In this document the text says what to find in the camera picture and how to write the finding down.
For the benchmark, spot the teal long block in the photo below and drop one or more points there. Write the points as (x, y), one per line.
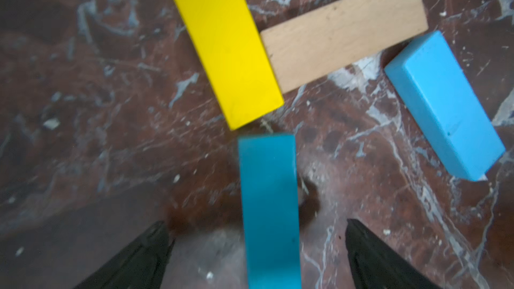
(268, 172)

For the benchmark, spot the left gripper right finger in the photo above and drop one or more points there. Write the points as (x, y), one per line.
(375, 265)

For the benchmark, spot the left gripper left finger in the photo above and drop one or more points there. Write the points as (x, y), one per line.
(141, 264)

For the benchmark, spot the natural wood block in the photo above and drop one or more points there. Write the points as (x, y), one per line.
(336, 35)

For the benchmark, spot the light blue long block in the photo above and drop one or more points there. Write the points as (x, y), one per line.
(435, 90)

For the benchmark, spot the long yellow block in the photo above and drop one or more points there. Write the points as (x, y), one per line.
(234, 58)

